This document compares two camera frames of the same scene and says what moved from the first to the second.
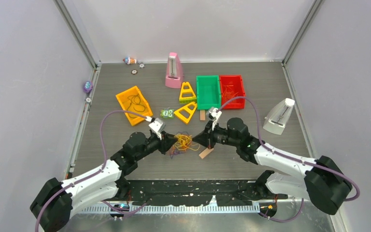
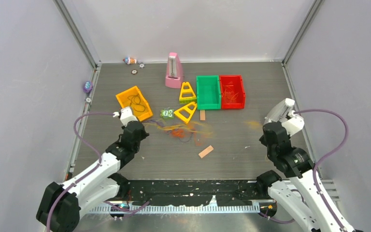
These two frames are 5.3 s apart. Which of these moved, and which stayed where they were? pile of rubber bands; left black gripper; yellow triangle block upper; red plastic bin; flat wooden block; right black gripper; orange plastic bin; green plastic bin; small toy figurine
Moved: left black gripper; pile of rubber bands; right black gripper
Stayed: small toy figurine; yellow triangle block upper; green plastic bin; orange plastic bin; flat wooden block; red plastic bin
